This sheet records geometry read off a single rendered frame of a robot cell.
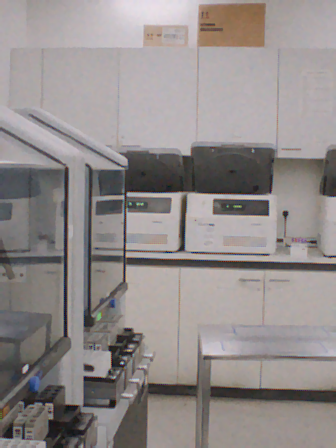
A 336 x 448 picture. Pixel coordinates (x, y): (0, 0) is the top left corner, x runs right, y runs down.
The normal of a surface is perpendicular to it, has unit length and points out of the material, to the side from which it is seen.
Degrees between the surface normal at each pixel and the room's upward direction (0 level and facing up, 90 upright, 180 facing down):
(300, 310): 90
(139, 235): 90
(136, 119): 90
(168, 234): 90
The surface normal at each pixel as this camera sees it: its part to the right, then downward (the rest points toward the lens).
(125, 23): -0.11, 0.07
